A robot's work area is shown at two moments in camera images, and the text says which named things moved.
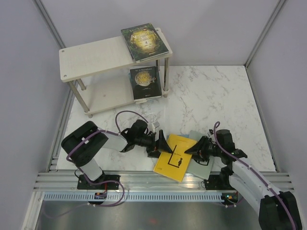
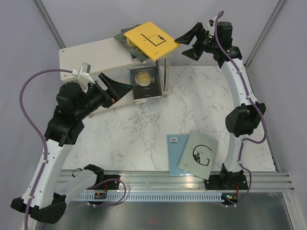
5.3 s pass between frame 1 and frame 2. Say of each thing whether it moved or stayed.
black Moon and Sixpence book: stayed
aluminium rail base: stayed
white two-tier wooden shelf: stayed
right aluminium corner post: stayed
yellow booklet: moved
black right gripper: moved
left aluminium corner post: stayed
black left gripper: moved
